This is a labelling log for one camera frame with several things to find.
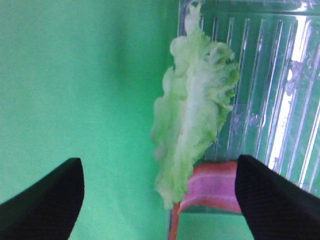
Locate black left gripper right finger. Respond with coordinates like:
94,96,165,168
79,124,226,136
235,155,320,240

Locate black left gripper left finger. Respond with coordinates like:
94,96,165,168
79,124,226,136
0,157,85,240

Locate bacon strip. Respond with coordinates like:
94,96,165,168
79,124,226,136
168,161,242,240

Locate green lettuce leaf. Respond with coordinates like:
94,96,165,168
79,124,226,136
150,1,240,210

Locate left clear plastic tray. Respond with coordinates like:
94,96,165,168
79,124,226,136
179,0,320,229

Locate green tablecloth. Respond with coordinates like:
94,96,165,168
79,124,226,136
0,0,320,240

